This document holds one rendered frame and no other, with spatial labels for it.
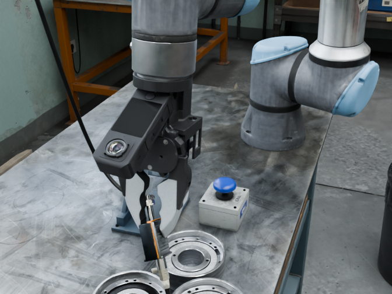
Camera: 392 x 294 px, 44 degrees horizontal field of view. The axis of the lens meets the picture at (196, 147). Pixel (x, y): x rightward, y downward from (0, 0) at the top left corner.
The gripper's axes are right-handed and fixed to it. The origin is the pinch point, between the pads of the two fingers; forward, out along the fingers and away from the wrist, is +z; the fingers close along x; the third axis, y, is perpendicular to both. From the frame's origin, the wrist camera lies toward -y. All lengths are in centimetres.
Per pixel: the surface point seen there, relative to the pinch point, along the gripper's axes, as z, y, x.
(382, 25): 9, 346, -18
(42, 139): 73, 168, 156
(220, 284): 9.1, 4.4, -8.7
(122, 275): 9.5, 0.6, 4.8
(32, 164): 10, 27, 42
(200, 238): 8.4, 13.1, -2.2
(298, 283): 59, 79, -12
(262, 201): 8.9, 30.9, -7.8
